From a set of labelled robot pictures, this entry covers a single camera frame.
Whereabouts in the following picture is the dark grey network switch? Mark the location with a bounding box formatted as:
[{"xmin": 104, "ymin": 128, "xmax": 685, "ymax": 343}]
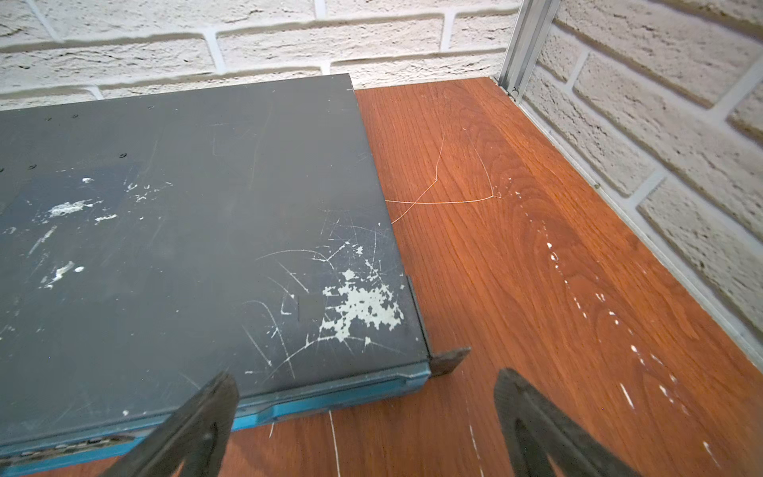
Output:
[{"xmin": 1, "ymin": 75, "xmax": 463, "ymax": 476}]

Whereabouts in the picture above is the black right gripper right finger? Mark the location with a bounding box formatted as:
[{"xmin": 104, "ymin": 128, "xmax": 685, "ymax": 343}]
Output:
[{"xmin": 494, "ymin": 369, "xmax": 638, "ymax": 476}]

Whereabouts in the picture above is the aluminium right corner post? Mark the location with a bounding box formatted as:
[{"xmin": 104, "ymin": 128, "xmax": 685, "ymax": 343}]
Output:
[{"xmin": 498, "ymin": 0, "xmax": 562, "ymax": 101}]

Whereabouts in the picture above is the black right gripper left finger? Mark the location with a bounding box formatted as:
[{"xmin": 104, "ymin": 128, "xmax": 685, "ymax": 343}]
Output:
[{"xmin": 103, "ymin": 372, "xmax": 240, "ymax": 476}]

